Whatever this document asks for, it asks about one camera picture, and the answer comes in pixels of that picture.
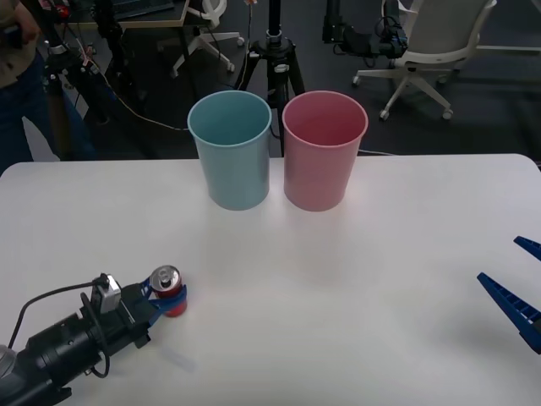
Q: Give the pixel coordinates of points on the wooden desk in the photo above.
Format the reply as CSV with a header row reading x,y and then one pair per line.
x,y
143,19

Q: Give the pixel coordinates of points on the pale blue plastic bin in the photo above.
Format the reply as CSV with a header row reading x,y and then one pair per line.
x,y
236,169

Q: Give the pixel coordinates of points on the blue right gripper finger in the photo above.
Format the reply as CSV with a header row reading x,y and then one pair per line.
x,y
515,308
530,246

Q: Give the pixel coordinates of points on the pink plastic bin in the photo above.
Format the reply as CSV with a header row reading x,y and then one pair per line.
x,y
317,173

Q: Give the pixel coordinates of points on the black tripod stand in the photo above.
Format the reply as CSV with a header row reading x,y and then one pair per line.
x,y
57,59
116,46

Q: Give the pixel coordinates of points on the red drink can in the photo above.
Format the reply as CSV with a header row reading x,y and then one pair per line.
x,y
165,277

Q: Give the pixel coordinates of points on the person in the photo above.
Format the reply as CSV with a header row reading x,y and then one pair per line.
x,y
17,105

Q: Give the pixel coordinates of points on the black camera tripod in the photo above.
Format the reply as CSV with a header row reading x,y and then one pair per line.
x,y
274,46

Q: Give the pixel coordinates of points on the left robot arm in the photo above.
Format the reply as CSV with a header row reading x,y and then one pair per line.
x,y
55,343

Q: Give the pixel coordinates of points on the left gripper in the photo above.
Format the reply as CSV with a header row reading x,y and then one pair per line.
x,y
134,311

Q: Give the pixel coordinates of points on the white office chair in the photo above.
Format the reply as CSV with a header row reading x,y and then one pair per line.
x,y
211,40
439,46

